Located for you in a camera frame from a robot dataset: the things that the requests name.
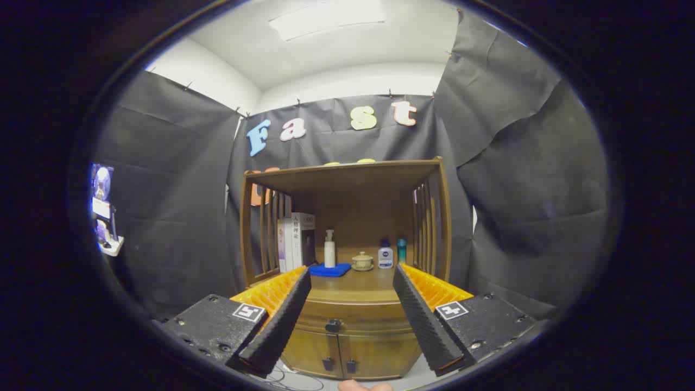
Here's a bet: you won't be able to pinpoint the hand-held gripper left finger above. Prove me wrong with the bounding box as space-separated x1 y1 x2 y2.
154 265 313 379

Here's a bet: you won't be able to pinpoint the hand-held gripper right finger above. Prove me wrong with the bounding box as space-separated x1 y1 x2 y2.
392 263 538 377

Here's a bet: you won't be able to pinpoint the wooden drawer with black knob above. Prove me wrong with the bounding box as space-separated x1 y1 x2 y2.
296 300 416 336

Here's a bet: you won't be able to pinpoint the wooden cabinet door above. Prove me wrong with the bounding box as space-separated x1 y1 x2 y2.
339 332 421 381
281 330 344 379

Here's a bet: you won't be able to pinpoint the wooden countertop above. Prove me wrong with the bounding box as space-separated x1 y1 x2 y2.
304 262 408 306

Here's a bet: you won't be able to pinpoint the wooden cabinet with slatted shelf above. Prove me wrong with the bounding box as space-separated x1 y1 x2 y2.
239 157 452 381

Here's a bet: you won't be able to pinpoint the blue folded cloth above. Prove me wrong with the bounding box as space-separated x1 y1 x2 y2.
308 263 352 278

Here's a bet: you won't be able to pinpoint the lilac book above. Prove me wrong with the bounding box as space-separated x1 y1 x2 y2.
277 218 287 273

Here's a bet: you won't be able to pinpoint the white book with dark cover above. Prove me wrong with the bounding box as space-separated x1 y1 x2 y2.
292 212 317 269

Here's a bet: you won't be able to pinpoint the black floor cables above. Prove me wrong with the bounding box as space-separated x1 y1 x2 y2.
247 361 326 391

